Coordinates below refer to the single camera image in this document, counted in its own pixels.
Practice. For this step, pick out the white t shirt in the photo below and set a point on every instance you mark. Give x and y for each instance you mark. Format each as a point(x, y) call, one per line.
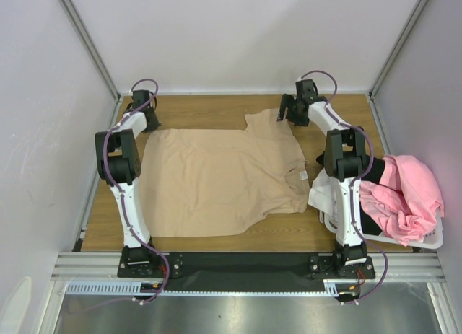
point(322, 197)

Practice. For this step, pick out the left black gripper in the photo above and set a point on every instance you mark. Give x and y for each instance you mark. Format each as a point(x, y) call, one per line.
point(156, 123)

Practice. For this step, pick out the black t shirt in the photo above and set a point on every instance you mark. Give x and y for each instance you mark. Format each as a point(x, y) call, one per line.
point(369, 226)

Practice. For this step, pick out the slotted cable duct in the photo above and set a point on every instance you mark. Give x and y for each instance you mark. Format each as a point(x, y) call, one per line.
point(316, 288)

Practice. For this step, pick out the beige t shirt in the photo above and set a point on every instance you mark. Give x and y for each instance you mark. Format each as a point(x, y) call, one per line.
point(210, 183)

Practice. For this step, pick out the pink t shirt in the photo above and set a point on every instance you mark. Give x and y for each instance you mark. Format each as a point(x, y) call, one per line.
point(406, 201)

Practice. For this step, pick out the right aluminium frame post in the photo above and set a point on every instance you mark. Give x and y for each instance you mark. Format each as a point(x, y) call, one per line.
point(398, 46)

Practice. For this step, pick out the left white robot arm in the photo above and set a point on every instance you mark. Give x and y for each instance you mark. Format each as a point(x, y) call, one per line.
point(119, 165)

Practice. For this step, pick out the aluminium frame post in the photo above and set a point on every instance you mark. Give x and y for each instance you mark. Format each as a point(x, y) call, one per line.
point(85, 38)
point(398, 46)

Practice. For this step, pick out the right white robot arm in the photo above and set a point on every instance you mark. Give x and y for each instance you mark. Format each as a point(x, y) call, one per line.
point(344, 161)

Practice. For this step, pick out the left aluminium frame post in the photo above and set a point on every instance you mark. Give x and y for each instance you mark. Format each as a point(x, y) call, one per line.
point(85, 38)

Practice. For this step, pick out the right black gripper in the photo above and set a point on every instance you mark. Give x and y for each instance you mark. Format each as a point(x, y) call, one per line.
point(289, 108)

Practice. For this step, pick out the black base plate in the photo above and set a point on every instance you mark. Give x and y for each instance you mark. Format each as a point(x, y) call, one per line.
point(257, 268)

